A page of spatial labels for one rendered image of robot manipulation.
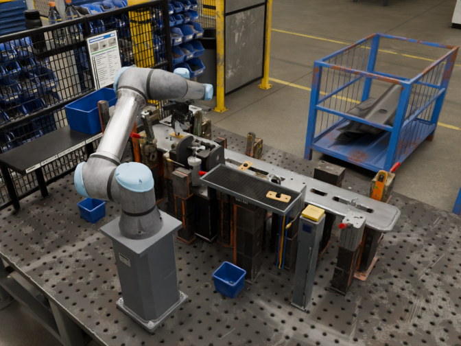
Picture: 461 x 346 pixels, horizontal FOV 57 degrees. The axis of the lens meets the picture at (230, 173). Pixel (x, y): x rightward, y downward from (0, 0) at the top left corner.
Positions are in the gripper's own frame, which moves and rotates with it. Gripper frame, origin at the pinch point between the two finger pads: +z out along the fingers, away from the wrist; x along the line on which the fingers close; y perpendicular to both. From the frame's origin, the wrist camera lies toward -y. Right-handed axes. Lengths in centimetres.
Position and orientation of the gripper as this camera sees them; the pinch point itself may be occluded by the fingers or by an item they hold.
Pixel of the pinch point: (177, 132)
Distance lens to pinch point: 230.1
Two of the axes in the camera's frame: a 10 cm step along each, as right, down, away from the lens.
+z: -0.9, 8.1, 5.9
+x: 5.7, -4.4, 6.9
